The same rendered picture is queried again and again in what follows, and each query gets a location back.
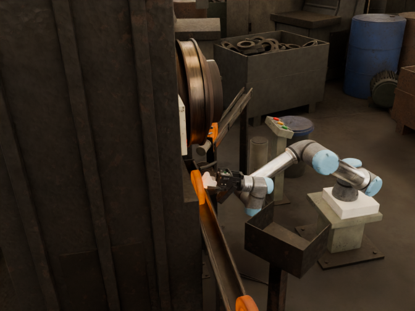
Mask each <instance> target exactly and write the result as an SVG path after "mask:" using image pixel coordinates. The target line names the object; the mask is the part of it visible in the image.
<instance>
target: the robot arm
mask: <svg viewBox="0 0 415 311"><path fill-rule="evenodd" d="M302 161H303V162H304V163H306V164H308V165H309V166H310V167H312V168H313V169H315V171H316V172H318V173H320V174H322V175H330V174H332V175H334V176H336V177H337V182H336V183H335V185H334V187H333V188H332V196H333V197H334V198H336V199H338V200H339V201H343V202H353V201H356V200H357V199H358V196H359V193H358V191H360V192H362V193H364V194H365V195H366V196H369V197H372V196H374V195H375V194H377V193H378V192H379V190H380V188H381V186H382V180H381V179H380V178H379V177H378V176H376V175H374V174H373V173H371V172H370V171H368V170H366V169H365V168H363V167H362V162H361V161H360V160H358V159H352V158H347V159H343V160H340V159H339V156H338V155H337V154H336V153H334V152H332V151H330V150H328V149H326V148H325V147H323V146H321V145H320V144H319V143H317V142H315V141H313V140H303V141H298V142H297V143H294V144H292V145H291V146H288V147H287V148H286V149H285V152H283V153H282V154H280V155H279V156H277V157H276V158H275V159H273V160H271V161H270V162H269V163H267V164H265V165H264V166H263V167H261V168H260V169H258V170H256V171H255V172H254V173H252V174H251V175H250V176H246V175H244V174H243V173H242V172H238V171H231V170H229V169H228V168H218V169H217V174H216V178H214V177H213V176H210V174H209V172H205V173H204V175H203V177H202V180H203V185H204V188H206V189H209V190H212V191H220V193H219V194H218V195H217V196H216V200H217V202H218V203H220V204H222V203H223V202H224V201H225V200H226V199H227V198H228V197H229V196H230V195H231V194H232V193H234V195H236V196H237V197H238V198H239V200H241V201H242V203H244V205H245V209H244V211H245V214H247V215H249V216H254V215H255V214H257V213H258V212H259V211H260V210H261V209H262V208H261V207H262V204H263V201H264V198H265V196H266V194H270V193H271V192H272V191H273V189H274V183H273V181H272V178H273V177H274V176H276V175H278V174H279V173H280V172H282V171H284V170H285V169H286V168H288V167H289V166H291V165H292V164H297V163H299V162H302ZM220 169H225V171H224V172H223V171H222V170H220Z"/></svg>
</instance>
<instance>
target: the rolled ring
mask: <svg viewBox="0 0 415 311"><path fill-rule="evenodd" d="M235 310H236V311H259V310H258V308H257V305H256V304H255V302H254V300H253V299H252V298H251V296H249V295H245V296H241V297H238V298H237V300H236V305H235Z"/></svg>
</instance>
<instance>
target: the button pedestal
mask: <svg viewBox="0 0 415 311"><path fill-rule="evenodd" d="M271 118H272V119H273V120H272V119H271ZM271 118H270V116H267V117H266V120H265V123H266V124H267V125H268V127H269V128H270V129H271V130H272V147H271V159H270V161H271V160H273V159H275V158H276V157H277V156H279V155H280V154H282V153H283V152H285V149H286V146H287V138H288V139H291V138H292V136H293V134H294V132H293V131H292V130H291V129H290V128H289V127H288V129H284V128H282V126H286V124H284V123H283V122H282V121H281V119H279V121H278V120H274V118H273V117H271ZM274 122H276V123H274ZM278 122H282V123H283V125H281V124H279V123H278ZM278 126H280V127H281V128H279V127H278ZM286 127H287V126H286ZM284 171H285V170H284ZM284 171H282V172H280V173H279V174H278V175H276V176H274V177H273V178H272V181H273V183H274V189H273V191H272V192H271V193H270V194H266V202H267V203H268V204H270V203H271V202H272V201H274V206H276V205H284V204H290V203H291V202H290V201H289V200H288V198H287V197H286V195H284V193H283V180H284Z"/></svg>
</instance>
